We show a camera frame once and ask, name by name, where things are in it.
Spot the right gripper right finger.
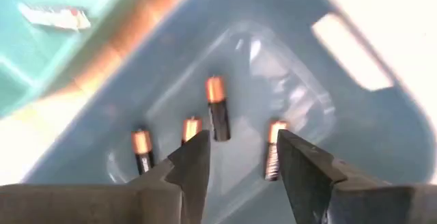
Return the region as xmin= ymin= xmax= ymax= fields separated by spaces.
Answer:
xmin=276 ymin=129 xmax=437 ymax=224

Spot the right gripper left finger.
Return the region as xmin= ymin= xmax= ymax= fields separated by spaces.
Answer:
xmin=0 ymin=130 xmax=211 ymax=224

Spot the copper black Duracell AA battery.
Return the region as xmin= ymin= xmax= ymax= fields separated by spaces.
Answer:
xmin=131 ymin=128 xmax=156 ymax=176
xmin=180 ymin=116 xmax=204 ymax=146
xmin=204 ymin=75 xmax=232 ymax=142
xmin=264 ymin=120 xmax=290 ymax=182

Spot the blue-grey plastic bin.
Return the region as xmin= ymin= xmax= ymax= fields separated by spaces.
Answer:
xmin=20 ymin=0 xmax=437 ymax=224

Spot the teal green plastic bin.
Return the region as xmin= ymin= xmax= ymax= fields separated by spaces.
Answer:
xmin=0 ymin=0 xmax=195 ymax=119

